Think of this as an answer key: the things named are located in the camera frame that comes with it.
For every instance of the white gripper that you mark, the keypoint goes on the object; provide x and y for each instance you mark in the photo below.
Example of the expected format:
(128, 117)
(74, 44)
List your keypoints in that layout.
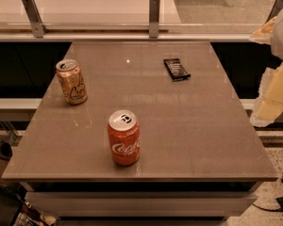
(270, 95)

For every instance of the black rxbar chocolate bar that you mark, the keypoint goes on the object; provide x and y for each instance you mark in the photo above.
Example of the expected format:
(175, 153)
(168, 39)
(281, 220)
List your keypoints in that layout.
(176, 69)

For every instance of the red coca-cola can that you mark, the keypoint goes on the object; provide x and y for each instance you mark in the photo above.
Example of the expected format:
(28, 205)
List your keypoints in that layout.
(124, 137)

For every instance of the gold lacroix can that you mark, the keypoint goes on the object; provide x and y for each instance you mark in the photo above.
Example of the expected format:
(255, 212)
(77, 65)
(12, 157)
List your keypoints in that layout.
(71, 80)

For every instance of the white drawer front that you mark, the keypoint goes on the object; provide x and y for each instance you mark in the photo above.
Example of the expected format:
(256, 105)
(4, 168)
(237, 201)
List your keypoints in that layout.
(142, 204)

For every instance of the dark round bin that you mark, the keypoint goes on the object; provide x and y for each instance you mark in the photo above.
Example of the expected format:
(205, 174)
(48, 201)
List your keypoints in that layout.
(5, 151)

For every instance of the right metal rail bracket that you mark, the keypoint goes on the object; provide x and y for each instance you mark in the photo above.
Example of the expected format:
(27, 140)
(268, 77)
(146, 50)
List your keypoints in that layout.
(277, 6)

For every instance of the metal rail bracket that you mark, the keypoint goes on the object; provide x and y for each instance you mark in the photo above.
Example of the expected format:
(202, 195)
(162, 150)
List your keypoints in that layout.
(277, 6)
(154, 9)
(33, 15)

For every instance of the middle metal rail bracket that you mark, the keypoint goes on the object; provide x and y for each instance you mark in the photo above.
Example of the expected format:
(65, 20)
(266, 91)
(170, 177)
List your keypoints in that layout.
(154, 9)

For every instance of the left metal rail bracket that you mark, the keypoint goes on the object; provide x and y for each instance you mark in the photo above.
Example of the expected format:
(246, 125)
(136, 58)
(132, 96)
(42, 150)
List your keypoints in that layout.
(33, 15)

